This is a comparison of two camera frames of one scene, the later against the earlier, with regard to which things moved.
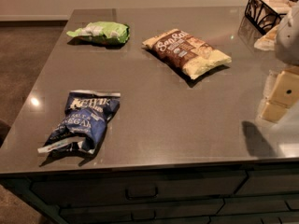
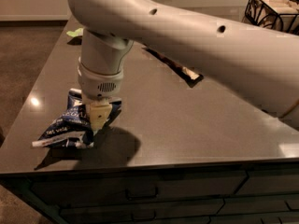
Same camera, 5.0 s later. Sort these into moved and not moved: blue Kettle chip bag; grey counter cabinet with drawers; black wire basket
Moved: blue Kettle chip bag
Not moved: black wire basket; grey counter cabinet with drawers
